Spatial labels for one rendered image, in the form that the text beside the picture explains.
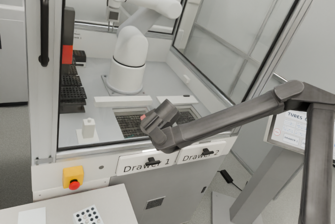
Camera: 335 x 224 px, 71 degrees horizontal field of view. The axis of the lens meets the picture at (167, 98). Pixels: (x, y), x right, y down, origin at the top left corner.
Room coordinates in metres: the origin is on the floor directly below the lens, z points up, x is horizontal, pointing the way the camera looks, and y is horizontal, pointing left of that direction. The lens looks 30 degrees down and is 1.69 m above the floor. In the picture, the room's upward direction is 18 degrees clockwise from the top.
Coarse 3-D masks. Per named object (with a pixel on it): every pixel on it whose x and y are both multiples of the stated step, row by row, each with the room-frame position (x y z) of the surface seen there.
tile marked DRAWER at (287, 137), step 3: (285, 135) 1.17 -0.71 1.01; (288, 135) 1.17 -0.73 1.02; (291, 135) 1.18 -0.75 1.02; (285, 138) 1.16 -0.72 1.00; (288, 138) 1.16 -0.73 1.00; (291, 138) 1.17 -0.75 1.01; (294, 138) 1.17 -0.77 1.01; (297, 138) 1.17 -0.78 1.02; (285, 141) 1.15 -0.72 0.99; (288, 141) 1.15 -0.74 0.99; (291, 141) 1.15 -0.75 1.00; (294, 141) 1.16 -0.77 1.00; (297, 141) 1.16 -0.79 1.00; (294, 144) 1.15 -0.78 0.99; (297, 144) 1.15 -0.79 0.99
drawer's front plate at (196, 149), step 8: (200, 144) 0.96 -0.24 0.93; (208, 144) 0.98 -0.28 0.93; (216, 144) 1.00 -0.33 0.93; (224, 144) 1.04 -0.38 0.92; (184, 152) 0.89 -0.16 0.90; (192, 152) 0.92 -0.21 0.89; (200, 152) 0.95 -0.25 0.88; (216, 152) 1.02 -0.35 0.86; (176, 160) 0.88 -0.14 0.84; (192, 160) 0.93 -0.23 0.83
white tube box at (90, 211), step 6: (84, 210) 0.52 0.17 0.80; (90, 210) 0.52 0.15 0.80; (96, 210) 0.53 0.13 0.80; (78, 216) 0.50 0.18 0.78; (90, 216) 0.51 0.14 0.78; (96, 216) 0.51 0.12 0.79; (78, 222) 0.47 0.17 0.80; (84, 222) 0.48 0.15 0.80; (90, 222) 0.48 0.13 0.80; (96, 222) 0.49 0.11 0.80; (102, 222) 0.50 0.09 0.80
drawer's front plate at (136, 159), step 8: (152, 152) 0.79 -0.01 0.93; (160, 152) 0.81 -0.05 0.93; (176, 152) 0.86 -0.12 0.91; (120, 160) 0.70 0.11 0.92; (128, 160) 0.72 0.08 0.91; (136, 160) 0.74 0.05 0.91; (144, 160) 0.76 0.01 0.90; (160, 160) 0.81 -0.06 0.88; (168, 160) 0.84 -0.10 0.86; (120, 168) 0.70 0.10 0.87; (128, 168) 0.72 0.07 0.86; (136, 168) 0.74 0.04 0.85; (152, 168) 0.80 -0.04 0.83
